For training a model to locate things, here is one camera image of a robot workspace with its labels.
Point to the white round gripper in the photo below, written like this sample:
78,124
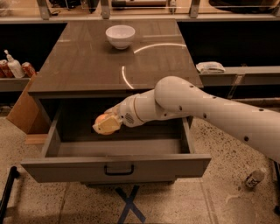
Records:
126,111

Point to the orange fruit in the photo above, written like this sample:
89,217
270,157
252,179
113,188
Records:
102,119

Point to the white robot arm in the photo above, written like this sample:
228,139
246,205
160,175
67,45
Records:
174,97

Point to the open grey top drawer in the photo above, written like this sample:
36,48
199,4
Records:
161,151

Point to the grey drawer cabinet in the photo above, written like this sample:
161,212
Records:
84,65

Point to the white ceramic bowl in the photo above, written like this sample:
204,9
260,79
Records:
120,36

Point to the brown cardboard box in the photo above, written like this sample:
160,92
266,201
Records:
26,114

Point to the red soda can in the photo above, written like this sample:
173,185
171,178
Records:
28,69

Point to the folded white cloth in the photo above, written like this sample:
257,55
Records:
210,67

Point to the grey left shelf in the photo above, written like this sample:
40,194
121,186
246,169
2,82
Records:
13,84

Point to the grey shelf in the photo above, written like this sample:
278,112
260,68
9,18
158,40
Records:
243,76
13,84

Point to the black left base leg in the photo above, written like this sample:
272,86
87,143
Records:
13,174

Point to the black base leg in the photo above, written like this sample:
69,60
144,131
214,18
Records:
277,172
13,174

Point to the red can at edge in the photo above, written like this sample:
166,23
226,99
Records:
5,72

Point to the plastic bottle on floor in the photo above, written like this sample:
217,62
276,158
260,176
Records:
255,178

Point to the grey right shelf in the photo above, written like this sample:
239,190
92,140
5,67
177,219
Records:
243,76

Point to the black right base leg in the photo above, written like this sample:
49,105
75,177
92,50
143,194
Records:
277,172

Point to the black drawer handle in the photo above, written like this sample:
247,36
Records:
118,171

